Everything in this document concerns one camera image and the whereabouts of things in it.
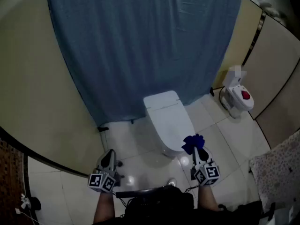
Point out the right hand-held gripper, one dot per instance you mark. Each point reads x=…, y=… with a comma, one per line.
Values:
x=207, y=173

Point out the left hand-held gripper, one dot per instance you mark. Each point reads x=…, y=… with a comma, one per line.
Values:
x=101, y=181

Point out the blue wiping cloth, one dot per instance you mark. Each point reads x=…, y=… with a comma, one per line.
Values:
x=193, y=142

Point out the person's left forearm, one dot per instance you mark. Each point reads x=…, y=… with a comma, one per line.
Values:
x=104, y=207

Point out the person's right forearm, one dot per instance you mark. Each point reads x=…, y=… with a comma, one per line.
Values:
x=207, y=197

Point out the white toilet body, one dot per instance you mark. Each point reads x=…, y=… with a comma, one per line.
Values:
x=159, y=98

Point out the round black floor drain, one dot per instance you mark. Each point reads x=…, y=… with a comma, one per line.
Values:
x=120, y=163

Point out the black stand foot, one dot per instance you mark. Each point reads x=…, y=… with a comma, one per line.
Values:
x=212, y=92
x=103, y=128

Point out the person's black shirt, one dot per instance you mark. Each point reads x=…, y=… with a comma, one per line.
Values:
x=246, y=212

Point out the red object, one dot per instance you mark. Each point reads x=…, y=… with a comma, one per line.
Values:
x=245, y=95

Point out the pink floral fabric sheet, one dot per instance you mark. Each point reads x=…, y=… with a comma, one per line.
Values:
x=276, y=172

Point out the blue-grey backdrop curtain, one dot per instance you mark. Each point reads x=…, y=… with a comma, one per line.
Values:
x=140, y=50

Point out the white bundled cloth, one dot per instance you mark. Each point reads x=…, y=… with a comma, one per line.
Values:
x=272, y=9

